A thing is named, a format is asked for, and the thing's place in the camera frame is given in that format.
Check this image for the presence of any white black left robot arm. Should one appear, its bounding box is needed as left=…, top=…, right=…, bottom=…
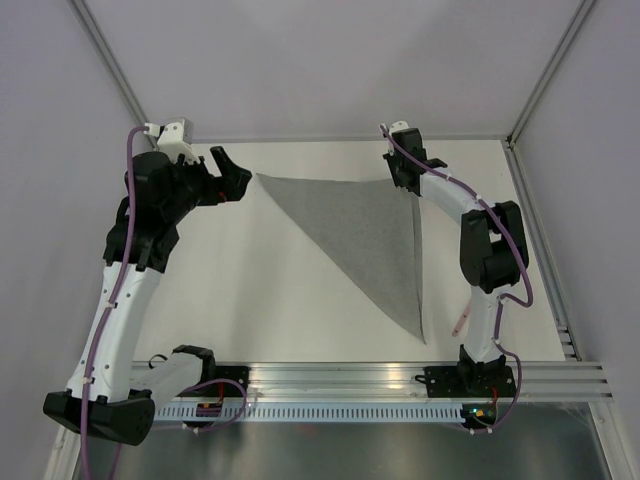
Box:
left=43, top=146, right=252, bottom=446

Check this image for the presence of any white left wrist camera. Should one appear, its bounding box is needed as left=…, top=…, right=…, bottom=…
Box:
left=144, top=117, right=199, bottom=164

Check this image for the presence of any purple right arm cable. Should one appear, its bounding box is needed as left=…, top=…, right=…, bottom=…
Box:
left=378, top=122, right=533, bottom=436

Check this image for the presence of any pink handled fork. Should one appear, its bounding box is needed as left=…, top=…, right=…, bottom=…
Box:
left=452, top=300, right=472, bottom=337

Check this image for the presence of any white slotted cable duct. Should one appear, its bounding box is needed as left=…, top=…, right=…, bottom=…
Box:
left=155, top=400, right=463, bottom=423

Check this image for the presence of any aluminium frame rail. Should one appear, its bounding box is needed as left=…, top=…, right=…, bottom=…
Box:
left=129, top=363, right=615, bottom=401

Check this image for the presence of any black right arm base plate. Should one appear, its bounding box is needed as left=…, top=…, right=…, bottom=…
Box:
left=423, top=366, right=516, bottom=399

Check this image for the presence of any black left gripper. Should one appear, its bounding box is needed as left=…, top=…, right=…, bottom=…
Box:
left=162, top=146, right=251, bottom=223

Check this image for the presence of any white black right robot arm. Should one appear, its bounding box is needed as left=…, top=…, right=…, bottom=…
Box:
left=380, top=121, right=533, bottom=396

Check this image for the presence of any grey cloth napkin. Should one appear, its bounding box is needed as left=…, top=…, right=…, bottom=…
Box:
left=259, top=174, right=427, bottom=342

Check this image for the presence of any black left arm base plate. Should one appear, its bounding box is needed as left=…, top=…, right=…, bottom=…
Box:
left=179, top=365, right=251, bottom=399

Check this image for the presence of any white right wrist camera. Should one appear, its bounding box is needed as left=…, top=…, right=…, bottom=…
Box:
left=389, top=121, right=410, bottom=133

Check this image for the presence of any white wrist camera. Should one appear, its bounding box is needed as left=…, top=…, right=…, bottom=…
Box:
left=389, top=121, right=410, bottom=133
left=144, top=117, right=199, bottom=164

